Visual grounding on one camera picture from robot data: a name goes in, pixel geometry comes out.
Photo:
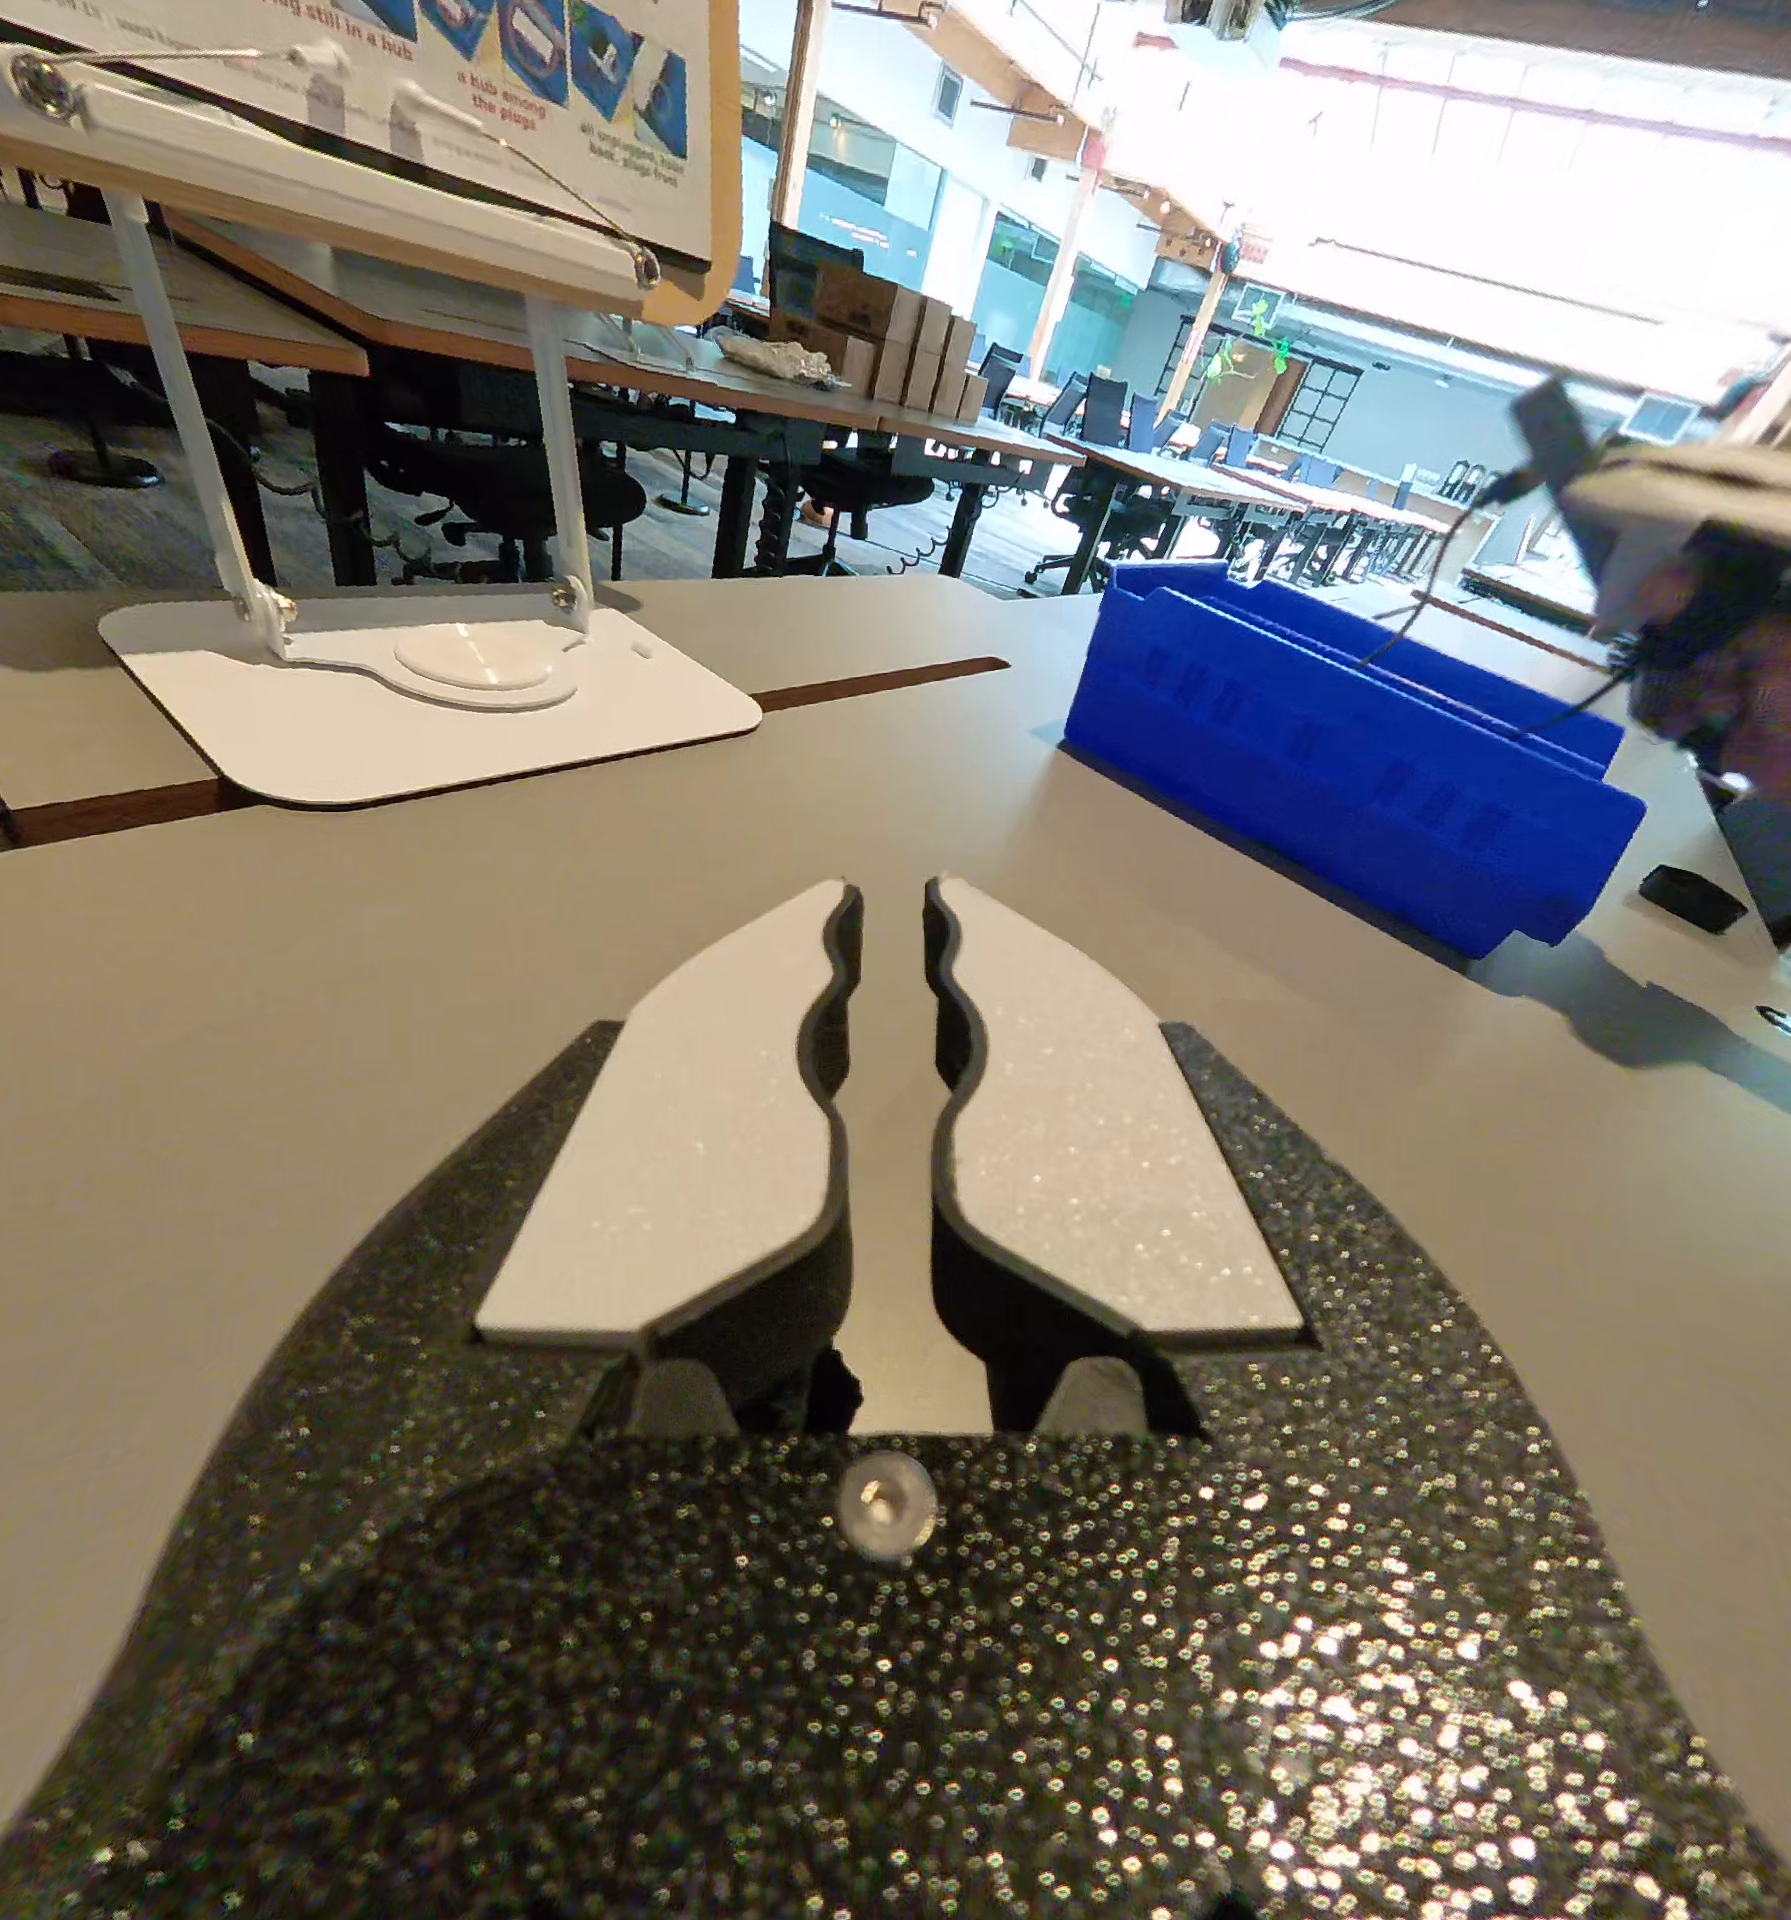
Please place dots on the long grey desk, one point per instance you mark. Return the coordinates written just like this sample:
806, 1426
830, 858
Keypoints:
237, 314

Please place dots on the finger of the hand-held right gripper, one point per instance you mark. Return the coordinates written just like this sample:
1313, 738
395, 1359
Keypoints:
1763, 513
1719, 475

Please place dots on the crumpled plastic wrap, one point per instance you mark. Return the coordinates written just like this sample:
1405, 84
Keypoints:
785, 360

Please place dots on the wooden desk black legs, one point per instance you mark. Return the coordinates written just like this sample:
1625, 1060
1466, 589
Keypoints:
655, 391

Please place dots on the printed instruction sheet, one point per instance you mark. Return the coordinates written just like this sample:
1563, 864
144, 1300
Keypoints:
386, 59

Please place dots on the small black device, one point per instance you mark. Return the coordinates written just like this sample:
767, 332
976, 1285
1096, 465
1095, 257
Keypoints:
1693, 899

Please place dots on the person's right hand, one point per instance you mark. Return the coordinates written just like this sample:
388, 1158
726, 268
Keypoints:
1779, 661

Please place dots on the stack of cardboard boxes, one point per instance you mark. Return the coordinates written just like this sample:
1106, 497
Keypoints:
896, 337

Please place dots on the grey desk with chairs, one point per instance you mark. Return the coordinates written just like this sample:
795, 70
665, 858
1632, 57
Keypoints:
1253, 494

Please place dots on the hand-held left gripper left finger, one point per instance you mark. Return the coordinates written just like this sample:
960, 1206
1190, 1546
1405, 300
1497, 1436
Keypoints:
668, 1168

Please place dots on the grey usb hub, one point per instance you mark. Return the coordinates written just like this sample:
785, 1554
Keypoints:
1548, 426

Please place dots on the blue plastic bin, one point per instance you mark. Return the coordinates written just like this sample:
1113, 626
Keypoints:
1361, 780

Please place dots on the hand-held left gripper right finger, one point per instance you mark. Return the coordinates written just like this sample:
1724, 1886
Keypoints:
1103, 1168

